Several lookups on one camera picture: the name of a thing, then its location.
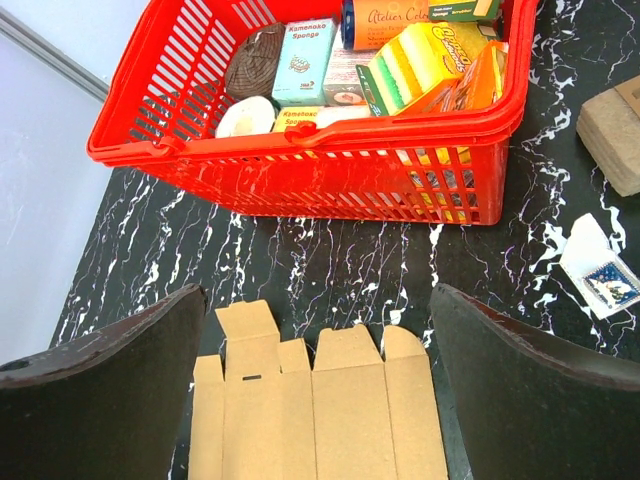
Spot orange sponge package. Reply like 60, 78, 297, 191
441, 40, 509, 112

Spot orange cylindrical bottle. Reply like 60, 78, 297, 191
341, 0, 429, 51

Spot green yellow sponge scrubber box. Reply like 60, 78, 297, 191
428, 0, 502, 22

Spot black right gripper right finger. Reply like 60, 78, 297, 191
430, 284, 639, 479

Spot white card with stamp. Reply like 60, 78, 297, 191
560, 214, 639, 319

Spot pink white small box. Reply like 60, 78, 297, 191
323, 32, 377, 106

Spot yellow green sponge pack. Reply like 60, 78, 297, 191
356, 22, 499, 117

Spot brown round knitted scrubber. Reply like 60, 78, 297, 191
224, 22, 285, 100

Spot brown cardboard box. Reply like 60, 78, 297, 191
188, 300, 448, 479

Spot light blue Kamenoko sponge box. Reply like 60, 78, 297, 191
271, 18, 337, 107

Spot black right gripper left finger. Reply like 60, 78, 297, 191
1, 284, 207, 479

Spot yellow Kamenoko sponge pack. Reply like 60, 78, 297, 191
272, 105, 370, 133

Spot white round sponge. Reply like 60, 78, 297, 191
215, 96, 276, 138

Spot scouring pads pack kraft sleeve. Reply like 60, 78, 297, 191
576, 76, 639, 197

